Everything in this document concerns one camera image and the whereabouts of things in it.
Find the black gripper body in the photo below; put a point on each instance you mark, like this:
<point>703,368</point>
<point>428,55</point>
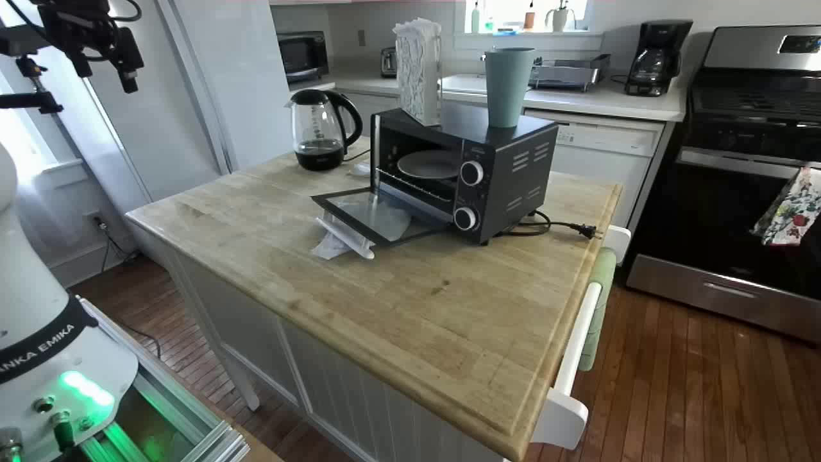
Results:
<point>80,28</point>

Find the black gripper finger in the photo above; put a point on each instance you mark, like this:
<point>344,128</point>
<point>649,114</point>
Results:
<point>129,69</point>

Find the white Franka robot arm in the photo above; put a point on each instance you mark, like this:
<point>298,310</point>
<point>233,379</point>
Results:
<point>35,292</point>

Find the white ringed oven knob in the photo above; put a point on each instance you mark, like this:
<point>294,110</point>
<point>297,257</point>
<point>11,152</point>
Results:
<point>466,219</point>
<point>470,173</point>

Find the black toaster oven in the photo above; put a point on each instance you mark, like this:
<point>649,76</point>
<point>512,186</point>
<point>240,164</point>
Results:
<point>505,171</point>

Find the black microwave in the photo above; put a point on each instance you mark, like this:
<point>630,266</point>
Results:
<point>302,55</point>

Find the glass electric kettle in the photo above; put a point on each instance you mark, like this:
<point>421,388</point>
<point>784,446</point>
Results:
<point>319,129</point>

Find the grey round plate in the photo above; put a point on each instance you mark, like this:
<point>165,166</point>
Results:
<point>428,166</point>

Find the small bottle on windowsill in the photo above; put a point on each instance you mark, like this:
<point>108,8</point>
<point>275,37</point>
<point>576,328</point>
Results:
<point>475,20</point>

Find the teal plastic cup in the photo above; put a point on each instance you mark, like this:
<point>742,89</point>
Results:
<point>510,85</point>

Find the white kitchen island cabinet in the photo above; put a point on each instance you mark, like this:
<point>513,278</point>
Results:
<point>343,401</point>

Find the white mug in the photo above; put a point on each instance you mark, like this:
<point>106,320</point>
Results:
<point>561,20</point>

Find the dark dish rack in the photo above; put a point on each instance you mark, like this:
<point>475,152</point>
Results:
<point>569,73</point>

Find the white kitchen counter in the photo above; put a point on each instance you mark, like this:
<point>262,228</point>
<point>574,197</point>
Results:
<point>598,101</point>

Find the white dishwasher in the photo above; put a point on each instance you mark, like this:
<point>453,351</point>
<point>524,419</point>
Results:
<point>598,159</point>

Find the green hanging towel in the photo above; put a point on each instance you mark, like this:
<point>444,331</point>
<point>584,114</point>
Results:
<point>601,300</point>

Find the black coffee maker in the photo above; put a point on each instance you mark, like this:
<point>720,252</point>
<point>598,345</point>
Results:
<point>658,61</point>

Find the white towel bar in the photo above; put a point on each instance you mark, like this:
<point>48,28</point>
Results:
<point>569,368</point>

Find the stainless steel stove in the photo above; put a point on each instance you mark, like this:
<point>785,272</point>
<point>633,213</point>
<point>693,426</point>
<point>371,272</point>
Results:
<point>734,171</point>

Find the floral dish towel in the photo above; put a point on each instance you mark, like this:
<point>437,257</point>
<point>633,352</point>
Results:
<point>791,210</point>

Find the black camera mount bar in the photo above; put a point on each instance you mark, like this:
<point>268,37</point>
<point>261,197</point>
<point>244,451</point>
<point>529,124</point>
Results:
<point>29,101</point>

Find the black rectangular frame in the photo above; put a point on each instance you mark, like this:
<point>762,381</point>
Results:
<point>369,215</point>

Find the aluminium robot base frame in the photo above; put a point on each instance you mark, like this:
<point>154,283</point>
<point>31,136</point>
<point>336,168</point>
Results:
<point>183,427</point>

